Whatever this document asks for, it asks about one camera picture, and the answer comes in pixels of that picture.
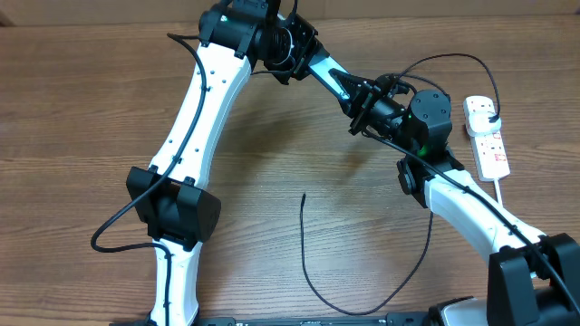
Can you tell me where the Samsung Galaxy smartphone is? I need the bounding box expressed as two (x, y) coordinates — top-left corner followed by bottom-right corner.
(308, 55), (350, 101)

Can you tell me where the black charger cable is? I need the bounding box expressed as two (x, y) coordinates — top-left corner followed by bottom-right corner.
(299, 53), (502, 317)

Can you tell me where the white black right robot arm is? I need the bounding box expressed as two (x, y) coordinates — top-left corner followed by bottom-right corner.
(330, 69), (579, 325)

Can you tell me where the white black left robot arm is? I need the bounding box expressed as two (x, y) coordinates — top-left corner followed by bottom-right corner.
(126, 1), (330, 325)

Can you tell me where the white charger plug adapter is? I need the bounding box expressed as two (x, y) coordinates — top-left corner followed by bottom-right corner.
(466, 111), (502, 137)

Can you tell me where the white power strip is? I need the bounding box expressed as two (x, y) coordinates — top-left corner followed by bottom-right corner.
(463, 95), (510, 181)

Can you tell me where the white power strip cord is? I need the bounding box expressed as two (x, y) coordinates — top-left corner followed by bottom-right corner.
(492, 178), (505, 209)

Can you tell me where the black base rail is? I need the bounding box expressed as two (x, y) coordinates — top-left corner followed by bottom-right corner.
(108, 311), (436, 326)

